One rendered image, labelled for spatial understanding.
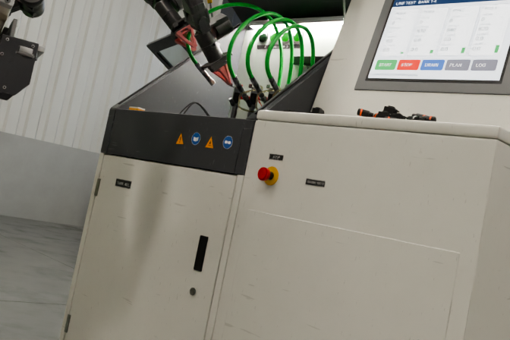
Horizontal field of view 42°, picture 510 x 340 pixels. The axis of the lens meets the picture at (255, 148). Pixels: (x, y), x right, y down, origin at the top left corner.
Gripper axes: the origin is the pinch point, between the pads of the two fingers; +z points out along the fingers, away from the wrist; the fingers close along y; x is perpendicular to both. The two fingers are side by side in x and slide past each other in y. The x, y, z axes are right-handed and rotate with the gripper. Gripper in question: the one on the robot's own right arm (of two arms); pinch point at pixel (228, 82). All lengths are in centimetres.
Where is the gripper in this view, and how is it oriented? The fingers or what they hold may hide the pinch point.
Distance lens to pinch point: 230.1
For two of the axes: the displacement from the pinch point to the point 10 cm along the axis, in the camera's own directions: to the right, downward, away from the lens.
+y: 7.1, -5.5, 4.4
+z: 4.4, 8.4, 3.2
